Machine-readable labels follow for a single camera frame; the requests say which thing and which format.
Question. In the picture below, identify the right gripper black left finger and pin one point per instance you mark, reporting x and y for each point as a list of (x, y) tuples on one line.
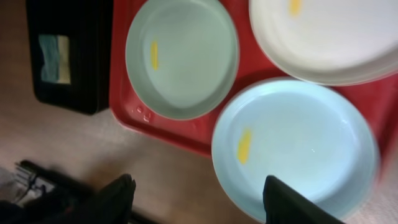
[(112, 204)]

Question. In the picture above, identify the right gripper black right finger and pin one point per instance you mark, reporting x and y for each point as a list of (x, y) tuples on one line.
[(283, 205)]

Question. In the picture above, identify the pale green plate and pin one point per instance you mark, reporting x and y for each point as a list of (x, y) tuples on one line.
[(182, 56)]

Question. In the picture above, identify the green and yellow sponge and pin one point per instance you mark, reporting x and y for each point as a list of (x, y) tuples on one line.
[(56, 54)]

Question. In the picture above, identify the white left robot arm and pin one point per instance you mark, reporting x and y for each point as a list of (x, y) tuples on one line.
[(32, 194)]

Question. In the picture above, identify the black plastic tray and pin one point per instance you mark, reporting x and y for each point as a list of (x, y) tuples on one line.
[(88, 24)]

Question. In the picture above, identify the light blue plate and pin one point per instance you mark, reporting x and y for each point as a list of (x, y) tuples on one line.
[(307, 135)]

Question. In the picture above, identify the white plate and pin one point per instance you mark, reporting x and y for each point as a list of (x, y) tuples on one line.
[(328, 42)]

